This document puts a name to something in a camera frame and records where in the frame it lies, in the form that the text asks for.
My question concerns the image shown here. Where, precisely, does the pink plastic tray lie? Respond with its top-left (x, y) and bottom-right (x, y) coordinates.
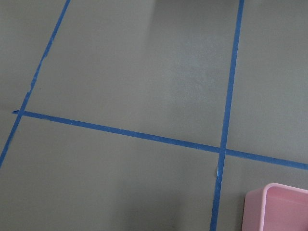
top-left (242, 183), bottom-right (308, 231)

